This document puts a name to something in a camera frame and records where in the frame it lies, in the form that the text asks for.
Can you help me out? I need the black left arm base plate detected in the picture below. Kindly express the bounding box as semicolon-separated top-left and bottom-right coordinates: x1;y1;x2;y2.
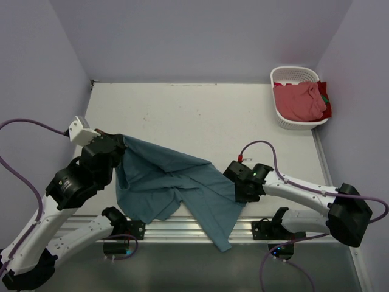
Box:
123;220;146;240

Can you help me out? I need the teal blue t shirt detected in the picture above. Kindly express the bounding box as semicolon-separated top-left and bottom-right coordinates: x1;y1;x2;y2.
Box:
115;136;244;252

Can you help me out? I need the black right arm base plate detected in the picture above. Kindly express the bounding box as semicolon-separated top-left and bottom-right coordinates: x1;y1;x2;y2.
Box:
251;218;306;240

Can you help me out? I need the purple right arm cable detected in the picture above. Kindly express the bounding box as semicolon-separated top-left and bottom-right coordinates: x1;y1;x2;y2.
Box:
238;140;389;292

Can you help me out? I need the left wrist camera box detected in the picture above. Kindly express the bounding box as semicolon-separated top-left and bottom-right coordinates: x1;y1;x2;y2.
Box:
68;116;100;147

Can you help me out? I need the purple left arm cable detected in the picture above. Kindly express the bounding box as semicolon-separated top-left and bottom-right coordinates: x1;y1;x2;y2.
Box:
0;117;139;274

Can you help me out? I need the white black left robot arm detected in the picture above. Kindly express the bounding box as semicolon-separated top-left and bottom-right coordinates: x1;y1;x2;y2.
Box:
1;131;128;291

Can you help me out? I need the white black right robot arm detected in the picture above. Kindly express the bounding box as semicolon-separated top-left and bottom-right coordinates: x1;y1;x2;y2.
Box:
223;161;372;247

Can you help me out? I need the white perforated laundry basket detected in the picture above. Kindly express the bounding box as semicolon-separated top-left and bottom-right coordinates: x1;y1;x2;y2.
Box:
270;66;328;130

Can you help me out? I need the red green patterned cloth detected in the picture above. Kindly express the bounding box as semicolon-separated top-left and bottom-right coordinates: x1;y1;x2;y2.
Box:
317;81;332;121

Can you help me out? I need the aluminium table edge rail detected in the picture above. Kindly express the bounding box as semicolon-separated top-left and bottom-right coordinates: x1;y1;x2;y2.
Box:
38;216;359;243

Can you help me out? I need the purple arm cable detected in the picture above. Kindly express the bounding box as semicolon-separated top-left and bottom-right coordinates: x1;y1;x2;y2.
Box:
238;140;389;292
0;117;139;274

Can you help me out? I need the pink t shirt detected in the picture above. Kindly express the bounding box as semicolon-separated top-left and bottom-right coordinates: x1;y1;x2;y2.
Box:
273;81;326;122

